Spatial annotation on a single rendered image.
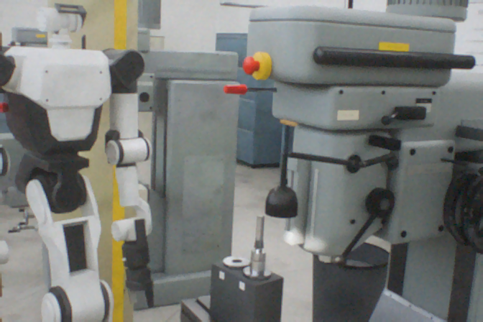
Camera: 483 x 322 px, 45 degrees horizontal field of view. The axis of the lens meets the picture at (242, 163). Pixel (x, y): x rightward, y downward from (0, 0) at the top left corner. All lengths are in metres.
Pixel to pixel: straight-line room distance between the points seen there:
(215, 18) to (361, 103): 10.06
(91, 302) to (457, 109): 1.15
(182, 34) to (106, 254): 8.20
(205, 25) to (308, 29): 10.02
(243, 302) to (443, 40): 0.95
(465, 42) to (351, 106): 5.42
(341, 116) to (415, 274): 0.70
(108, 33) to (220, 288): 1.51
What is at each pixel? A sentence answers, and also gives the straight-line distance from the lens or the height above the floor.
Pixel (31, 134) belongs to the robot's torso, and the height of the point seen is 1.53.
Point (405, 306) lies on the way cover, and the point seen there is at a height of 1.06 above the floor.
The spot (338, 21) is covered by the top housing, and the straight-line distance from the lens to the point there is 1.26.
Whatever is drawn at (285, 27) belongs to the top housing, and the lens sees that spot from 1.25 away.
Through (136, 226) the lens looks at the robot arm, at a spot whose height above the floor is 1.22.
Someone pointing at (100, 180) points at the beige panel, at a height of 1.11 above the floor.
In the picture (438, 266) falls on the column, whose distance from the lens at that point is 1.77.
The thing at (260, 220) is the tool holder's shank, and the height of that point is 1.29.
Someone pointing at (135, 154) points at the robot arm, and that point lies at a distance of 1.90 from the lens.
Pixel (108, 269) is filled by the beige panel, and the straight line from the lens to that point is 3.18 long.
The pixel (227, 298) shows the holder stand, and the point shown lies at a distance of 1.91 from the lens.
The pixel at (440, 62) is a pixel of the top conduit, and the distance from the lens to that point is 1.41.
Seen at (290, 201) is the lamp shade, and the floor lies 1.48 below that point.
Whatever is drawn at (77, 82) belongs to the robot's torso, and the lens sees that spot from 1.74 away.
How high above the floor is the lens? 1.80
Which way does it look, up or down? 11 degrees down
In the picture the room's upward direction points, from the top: 3 degrees clockwise
